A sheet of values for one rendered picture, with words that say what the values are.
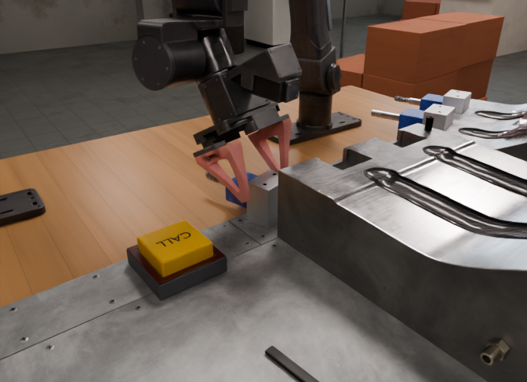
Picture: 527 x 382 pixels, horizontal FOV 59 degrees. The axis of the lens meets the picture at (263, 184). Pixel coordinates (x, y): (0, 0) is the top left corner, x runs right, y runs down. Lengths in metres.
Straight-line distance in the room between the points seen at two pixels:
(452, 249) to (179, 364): 0.25
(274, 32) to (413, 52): 3.20
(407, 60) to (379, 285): 2.45
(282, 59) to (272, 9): 5.27
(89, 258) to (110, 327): 0.12
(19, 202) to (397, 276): 0.50
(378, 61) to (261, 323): 2.61
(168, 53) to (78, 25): 6.15
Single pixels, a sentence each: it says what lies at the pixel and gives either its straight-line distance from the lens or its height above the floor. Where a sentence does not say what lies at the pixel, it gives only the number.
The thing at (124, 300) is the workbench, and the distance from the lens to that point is 0.50.
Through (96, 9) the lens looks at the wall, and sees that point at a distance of 6.70.
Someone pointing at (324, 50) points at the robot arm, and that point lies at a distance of 0.83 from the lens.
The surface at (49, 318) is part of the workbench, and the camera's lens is 0.50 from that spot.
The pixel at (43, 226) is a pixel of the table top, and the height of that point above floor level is 0.80.
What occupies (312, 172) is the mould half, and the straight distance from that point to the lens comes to 0.52.
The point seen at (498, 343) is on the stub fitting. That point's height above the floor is 0.85.
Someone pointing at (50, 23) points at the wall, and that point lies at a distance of 6.57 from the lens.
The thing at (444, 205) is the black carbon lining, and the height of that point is 0.88.
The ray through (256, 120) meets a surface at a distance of 0.56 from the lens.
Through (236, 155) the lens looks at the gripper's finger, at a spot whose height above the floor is 0.90.
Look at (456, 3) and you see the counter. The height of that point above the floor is 0.56.
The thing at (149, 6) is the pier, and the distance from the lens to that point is 6.67.
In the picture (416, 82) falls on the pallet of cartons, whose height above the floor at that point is 0.43.
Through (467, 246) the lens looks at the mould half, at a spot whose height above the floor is 0.89.
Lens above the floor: 1.11
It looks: 27 degrees down
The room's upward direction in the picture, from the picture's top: straight up
